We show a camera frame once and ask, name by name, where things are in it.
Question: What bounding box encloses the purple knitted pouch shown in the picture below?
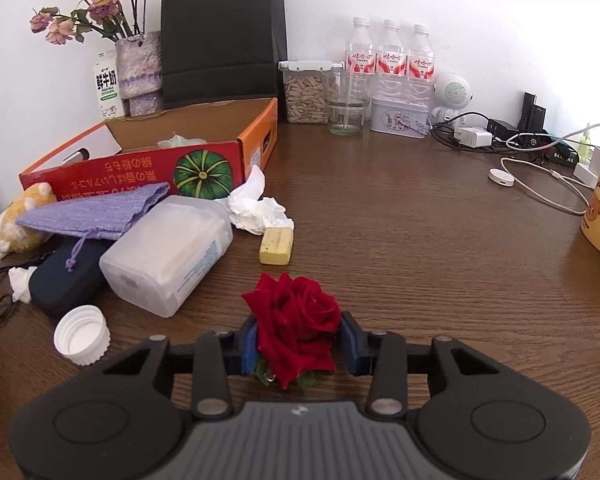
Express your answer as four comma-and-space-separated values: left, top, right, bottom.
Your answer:
16, 182, 172, 273

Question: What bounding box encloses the black cable tangle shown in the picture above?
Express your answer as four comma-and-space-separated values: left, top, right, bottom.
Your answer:
430, 111, 511, 150

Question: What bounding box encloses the small white tissue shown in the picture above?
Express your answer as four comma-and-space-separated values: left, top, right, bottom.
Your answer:
8, 266, 38, 305

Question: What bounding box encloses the black paper bag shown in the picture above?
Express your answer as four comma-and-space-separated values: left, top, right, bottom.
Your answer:
160, 0, 289, 110

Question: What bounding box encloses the yellow soap bar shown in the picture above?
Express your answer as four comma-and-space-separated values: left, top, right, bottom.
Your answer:
259, 227, 295, 265

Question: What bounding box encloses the pale crumpled plastic bag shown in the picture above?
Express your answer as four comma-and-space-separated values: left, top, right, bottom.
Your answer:
157, 131, 208, 150

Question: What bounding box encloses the white green milk carton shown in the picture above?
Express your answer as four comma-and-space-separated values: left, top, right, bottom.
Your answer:
91, 50, 126, 122

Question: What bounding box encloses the purple white vase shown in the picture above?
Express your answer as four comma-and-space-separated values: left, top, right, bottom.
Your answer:
115, 31, 163, 116

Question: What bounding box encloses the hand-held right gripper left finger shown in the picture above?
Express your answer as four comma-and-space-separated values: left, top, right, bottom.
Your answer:
102, 313, 260, 420

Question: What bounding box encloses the white jar cap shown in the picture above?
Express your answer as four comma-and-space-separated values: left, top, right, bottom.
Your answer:
53, 305, 112, 366

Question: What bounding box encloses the large white tissue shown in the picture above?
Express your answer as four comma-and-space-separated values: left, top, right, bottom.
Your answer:
215, 164, 295, 236

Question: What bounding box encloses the clear glass cup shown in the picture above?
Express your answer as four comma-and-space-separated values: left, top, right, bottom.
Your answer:
323, 70, 372, 136

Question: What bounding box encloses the black upright device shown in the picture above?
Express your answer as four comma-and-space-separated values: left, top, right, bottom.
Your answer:
517, 91, 546, 133

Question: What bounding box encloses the orange cardboard box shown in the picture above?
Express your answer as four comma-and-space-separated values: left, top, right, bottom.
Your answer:
19, 97, 279, 206

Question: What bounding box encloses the dark blue case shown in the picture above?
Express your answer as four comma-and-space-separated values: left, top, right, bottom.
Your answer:
28, 236, 112, 317

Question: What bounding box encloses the white charger block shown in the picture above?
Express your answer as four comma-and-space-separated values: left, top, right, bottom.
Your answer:
454, 126, 493, 148

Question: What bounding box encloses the translucent plastic jar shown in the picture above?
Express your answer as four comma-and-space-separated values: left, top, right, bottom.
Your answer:
99, 195, 234, 319

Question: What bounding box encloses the red rose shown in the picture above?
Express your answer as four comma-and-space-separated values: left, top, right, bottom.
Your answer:
241, 272, 342, 391

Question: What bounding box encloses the white tin box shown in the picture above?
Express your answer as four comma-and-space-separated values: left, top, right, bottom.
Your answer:
370, 95, 432, 138

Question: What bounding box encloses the black power adapter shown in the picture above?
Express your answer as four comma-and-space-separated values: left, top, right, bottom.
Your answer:
486, 117, 523, 142

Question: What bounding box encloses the clear seed storage container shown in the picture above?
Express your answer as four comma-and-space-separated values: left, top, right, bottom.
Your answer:
278, 60, 346, 125

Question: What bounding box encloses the black red device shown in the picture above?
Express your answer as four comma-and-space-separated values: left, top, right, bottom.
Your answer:
505, 132, 581, 166

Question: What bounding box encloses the white round robot speaker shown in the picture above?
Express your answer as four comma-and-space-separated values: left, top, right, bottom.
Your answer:
430, 72, 476, 123

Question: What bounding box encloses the yellow white plush toy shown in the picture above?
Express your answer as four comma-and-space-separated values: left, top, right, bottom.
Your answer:
0, 181, 58, 260

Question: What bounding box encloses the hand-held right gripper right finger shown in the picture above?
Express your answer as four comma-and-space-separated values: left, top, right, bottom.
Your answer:
340, 311, 501, 419

